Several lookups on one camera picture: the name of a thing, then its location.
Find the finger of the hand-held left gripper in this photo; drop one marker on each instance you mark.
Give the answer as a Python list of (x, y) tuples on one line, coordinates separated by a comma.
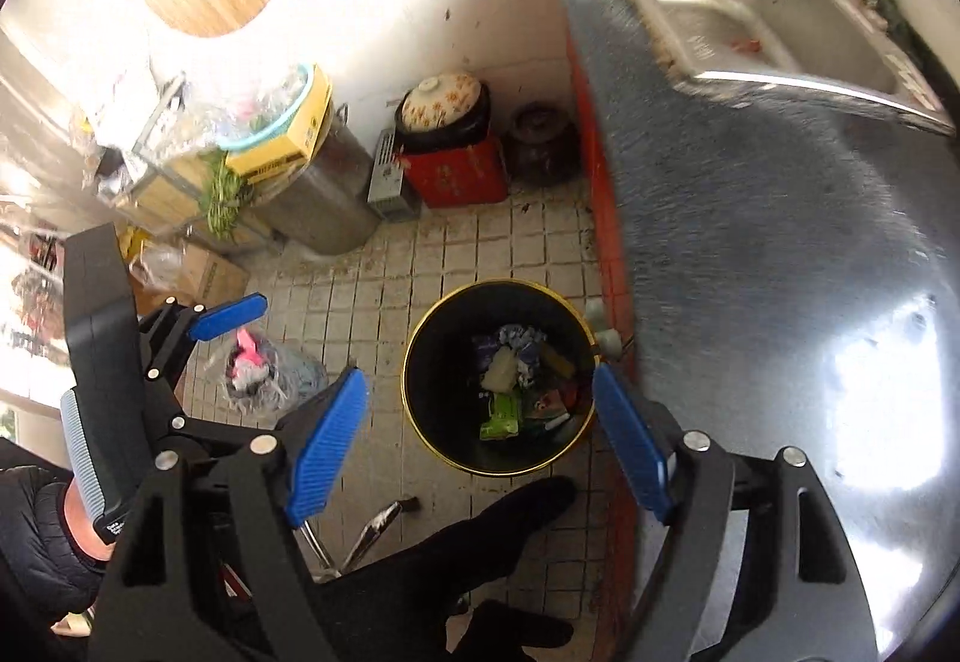
[(180, 422), (225, 317)]

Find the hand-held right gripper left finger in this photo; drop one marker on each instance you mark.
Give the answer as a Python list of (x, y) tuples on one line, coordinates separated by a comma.
[(326, 444)]

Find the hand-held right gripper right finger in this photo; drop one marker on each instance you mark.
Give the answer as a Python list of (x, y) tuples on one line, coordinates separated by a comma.
[(630, 444)]

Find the black trash bin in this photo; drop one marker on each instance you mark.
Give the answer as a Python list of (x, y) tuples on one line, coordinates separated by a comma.
[(435, 392)]

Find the green paper carton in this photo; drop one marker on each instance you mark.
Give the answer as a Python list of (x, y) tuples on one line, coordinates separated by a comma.
[(501, 418)]

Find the person's left forearm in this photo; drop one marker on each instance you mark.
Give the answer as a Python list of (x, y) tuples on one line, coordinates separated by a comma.
[(37, 534)]

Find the brown cardboard box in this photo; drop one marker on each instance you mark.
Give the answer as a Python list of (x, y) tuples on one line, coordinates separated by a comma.
[(210, 276)]

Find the clear plastic bag with pink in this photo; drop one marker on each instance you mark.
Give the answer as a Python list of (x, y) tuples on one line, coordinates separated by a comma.
[(292, 370)]

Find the chrome chair legs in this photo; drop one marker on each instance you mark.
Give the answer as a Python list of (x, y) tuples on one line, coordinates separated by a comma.
[(367, 531)]

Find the white plastic fitting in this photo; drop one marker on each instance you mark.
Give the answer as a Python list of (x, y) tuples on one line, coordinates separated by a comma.
[(607, 336)]

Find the green vegetables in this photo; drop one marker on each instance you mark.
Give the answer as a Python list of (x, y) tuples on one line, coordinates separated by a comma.
[(221, 197)]

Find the stainless steel barrel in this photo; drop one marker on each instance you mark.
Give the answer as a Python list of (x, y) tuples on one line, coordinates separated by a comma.
[(322, 205)]

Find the teal plastic basin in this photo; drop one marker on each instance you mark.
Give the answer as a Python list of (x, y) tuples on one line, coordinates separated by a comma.
[(259, 141)]

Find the yellow cardboard box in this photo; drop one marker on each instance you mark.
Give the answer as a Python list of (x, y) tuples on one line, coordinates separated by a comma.
[(292, 137)]

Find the grey metal device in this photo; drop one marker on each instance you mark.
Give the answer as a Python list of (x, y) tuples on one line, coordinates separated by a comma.
[(386, 182)]

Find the red box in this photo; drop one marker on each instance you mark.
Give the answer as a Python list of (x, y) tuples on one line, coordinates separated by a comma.
[(454, 175)]

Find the ceramic pot with patterned lid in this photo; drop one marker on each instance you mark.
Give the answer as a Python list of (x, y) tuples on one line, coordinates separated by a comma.
[(439, 100)]

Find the dark brown jar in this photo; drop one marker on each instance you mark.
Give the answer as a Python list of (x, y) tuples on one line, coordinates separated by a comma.
[(540, 145)]

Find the stainless steel sink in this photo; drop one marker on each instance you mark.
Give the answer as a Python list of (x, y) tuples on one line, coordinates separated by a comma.
[(750, 10)]

